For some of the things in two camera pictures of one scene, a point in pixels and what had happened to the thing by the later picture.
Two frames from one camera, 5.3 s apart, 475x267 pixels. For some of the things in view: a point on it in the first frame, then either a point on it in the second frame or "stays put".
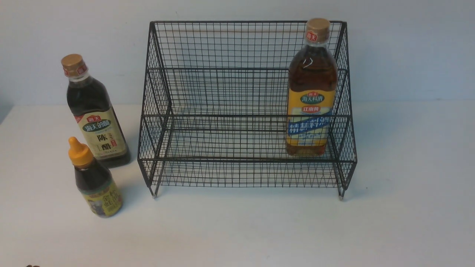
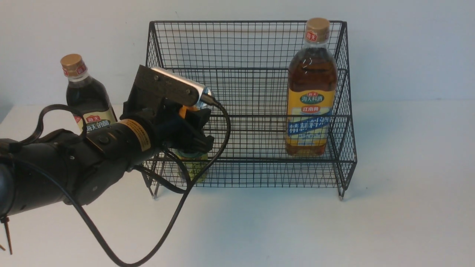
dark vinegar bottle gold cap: (95, 115) stays put
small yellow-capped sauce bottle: (97, 188) to (195, 162)
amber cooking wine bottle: (312, 93) stays put
